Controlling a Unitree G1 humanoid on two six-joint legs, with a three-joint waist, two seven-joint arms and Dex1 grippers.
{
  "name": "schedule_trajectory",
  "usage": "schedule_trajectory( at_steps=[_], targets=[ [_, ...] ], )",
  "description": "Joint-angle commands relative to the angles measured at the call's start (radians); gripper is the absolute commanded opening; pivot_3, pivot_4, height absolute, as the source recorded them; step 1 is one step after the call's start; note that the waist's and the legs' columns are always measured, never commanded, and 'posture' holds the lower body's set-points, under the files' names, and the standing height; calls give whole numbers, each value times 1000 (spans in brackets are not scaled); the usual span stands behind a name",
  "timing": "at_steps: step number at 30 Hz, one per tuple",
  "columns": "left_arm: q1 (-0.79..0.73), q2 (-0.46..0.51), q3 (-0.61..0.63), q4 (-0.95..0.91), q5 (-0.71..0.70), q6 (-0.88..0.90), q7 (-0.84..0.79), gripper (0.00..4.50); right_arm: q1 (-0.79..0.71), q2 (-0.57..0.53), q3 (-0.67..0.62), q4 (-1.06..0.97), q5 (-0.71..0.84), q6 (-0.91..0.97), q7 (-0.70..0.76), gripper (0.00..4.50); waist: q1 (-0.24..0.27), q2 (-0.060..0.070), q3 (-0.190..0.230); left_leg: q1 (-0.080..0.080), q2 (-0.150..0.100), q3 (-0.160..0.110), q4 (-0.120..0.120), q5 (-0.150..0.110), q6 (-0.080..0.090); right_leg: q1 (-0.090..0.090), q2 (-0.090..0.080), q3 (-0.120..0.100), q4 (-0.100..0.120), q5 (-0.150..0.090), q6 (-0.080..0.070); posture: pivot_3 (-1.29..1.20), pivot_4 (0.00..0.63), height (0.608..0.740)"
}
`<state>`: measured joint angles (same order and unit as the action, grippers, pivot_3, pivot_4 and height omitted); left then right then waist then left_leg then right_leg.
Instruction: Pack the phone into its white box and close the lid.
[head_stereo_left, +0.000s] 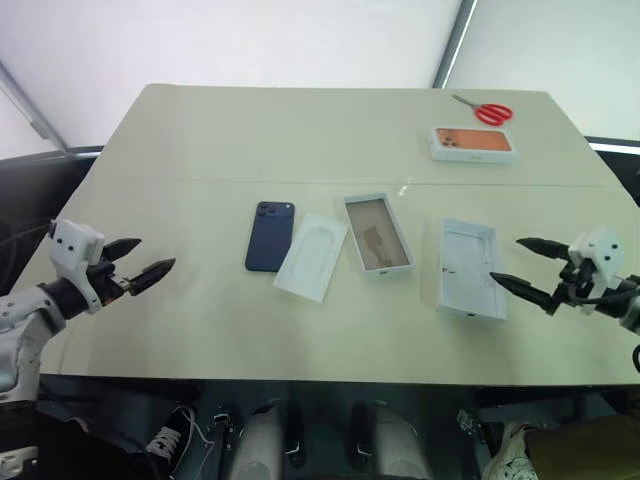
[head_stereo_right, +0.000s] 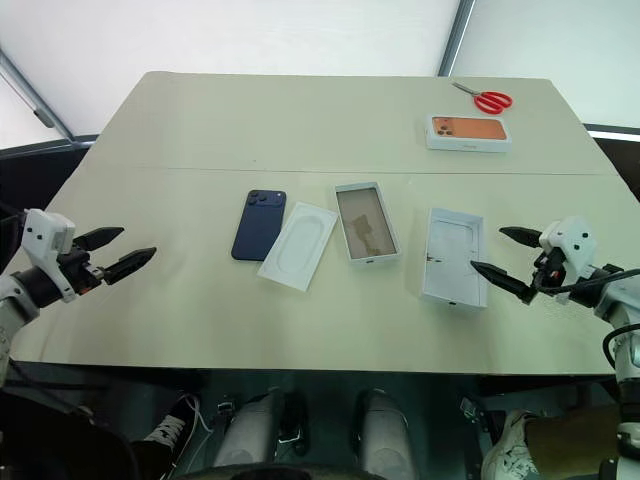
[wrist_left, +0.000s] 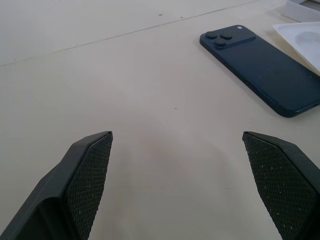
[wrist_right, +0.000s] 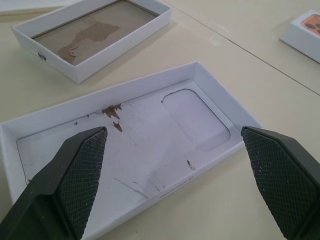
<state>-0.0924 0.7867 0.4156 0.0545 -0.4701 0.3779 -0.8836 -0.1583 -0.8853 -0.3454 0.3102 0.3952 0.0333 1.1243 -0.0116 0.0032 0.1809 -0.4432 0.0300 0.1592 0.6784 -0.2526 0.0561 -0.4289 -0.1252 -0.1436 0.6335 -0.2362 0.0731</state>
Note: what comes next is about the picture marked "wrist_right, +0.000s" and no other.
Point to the white box tray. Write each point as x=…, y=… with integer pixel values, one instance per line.
x=150, y=140

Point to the white box copper phone print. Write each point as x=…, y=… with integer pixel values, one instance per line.
x=300, y=37

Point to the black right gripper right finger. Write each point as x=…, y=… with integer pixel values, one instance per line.
x=282, y=180

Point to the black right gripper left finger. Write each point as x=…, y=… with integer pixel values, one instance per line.
x=62, y=180

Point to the white phone box base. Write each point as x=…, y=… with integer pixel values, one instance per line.
x=100, y=50

